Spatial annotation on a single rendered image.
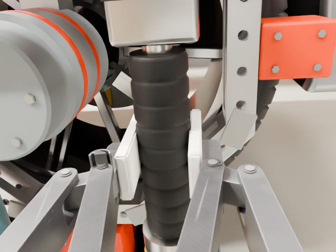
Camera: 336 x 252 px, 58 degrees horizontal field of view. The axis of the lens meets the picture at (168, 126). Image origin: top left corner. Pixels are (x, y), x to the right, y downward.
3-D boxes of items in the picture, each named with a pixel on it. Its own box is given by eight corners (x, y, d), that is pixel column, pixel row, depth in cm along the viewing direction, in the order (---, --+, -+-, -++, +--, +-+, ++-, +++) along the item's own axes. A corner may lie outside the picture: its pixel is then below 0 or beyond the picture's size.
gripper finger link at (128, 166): (133, 201, 18) (120, 201, 18) (148, 145, 24) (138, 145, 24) (126, 156, 17) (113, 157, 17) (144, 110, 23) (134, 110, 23)
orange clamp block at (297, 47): (248, 67, 46) (310, 64, 45) (258, 81, 38) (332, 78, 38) (250, 18, 43) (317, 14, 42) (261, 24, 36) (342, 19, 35)
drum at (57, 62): (120, 97, 48) (107, 1, 42) (69, 169, 29) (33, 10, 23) (35, 100, 50) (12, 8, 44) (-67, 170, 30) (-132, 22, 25)
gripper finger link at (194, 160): (187, 155, 16) (201, 155, 16) (190, 108, 23) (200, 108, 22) (190, 201, 17) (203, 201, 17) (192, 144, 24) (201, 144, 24)
